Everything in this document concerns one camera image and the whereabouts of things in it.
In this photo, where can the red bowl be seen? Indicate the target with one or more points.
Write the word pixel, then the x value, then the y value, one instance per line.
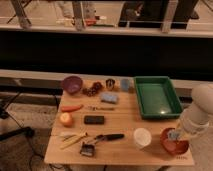
pixel 173 147

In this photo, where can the orange apple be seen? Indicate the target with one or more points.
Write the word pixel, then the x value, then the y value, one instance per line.
pixel 66 119

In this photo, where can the small metal utensil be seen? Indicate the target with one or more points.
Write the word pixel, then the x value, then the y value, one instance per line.
pixel 93 108

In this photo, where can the blue sponge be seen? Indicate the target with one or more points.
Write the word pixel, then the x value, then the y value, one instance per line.
pixel 109 98

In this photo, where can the green plastic tray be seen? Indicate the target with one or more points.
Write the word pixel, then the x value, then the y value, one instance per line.
pixel 157 98

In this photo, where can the small metal cup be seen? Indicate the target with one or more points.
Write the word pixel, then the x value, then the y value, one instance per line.
pixel 110 83

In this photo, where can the purple bowl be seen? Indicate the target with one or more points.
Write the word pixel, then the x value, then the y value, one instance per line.
pixel 72 84

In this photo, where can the orange carrot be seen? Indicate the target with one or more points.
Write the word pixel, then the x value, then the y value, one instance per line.
pixel 71 108

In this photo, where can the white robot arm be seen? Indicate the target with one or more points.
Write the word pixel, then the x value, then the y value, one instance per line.
pixel 195 119

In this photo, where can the black rectangular block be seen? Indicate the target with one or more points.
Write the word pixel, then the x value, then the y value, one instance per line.
pixel 94 119

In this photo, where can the light blue cup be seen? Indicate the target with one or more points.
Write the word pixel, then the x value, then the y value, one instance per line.
pixel 125 85

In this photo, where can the light blue towel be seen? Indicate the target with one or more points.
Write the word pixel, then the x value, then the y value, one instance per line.
pixel 173 135

